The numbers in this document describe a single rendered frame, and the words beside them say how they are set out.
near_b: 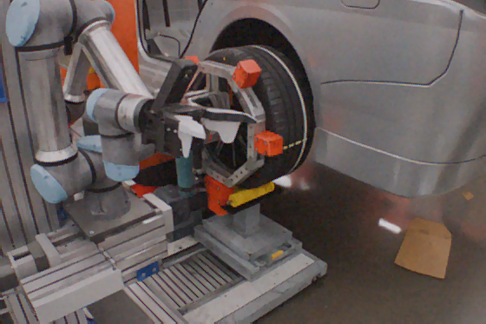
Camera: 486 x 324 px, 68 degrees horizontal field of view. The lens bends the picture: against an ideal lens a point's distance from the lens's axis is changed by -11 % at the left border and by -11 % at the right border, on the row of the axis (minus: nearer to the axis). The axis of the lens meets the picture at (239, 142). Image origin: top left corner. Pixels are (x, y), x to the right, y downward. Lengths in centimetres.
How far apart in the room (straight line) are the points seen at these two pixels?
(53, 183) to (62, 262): 27
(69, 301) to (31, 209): 34
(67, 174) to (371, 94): 103
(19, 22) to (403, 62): 113
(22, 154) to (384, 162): 121
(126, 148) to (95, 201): 39
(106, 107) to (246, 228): 144
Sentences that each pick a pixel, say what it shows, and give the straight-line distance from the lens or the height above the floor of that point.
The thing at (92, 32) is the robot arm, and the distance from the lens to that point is 102.
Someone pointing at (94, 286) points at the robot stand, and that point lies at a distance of 115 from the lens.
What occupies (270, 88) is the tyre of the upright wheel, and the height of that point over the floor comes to 106.
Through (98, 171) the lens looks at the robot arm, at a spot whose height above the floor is 98.
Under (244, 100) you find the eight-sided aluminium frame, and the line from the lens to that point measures 159.
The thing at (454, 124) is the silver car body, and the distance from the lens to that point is 139.
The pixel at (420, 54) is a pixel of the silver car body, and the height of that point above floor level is 127.
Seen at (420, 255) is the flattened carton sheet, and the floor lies 1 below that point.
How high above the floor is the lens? 145
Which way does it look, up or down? 22 degrees down
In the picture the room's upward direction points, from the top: straight up
